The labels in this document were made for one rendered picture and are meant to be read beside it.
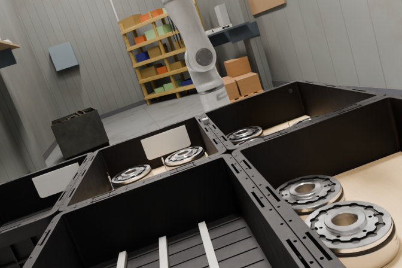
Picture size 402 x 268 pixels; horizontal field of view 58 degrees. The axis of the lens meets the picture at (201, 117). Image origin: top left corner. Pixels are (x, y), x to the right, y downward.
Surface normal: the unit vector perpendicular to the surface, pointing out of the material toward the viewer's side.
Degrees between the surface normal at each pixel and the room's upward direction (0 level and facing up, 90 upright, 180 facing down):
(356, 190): 0
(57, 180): 90
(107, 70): 90
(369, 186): 0
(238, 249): 0
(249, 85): 90
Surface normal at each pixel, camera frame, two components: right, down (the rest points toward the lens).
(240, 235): -0.31, -0.93
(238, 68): 0.10, 0.18
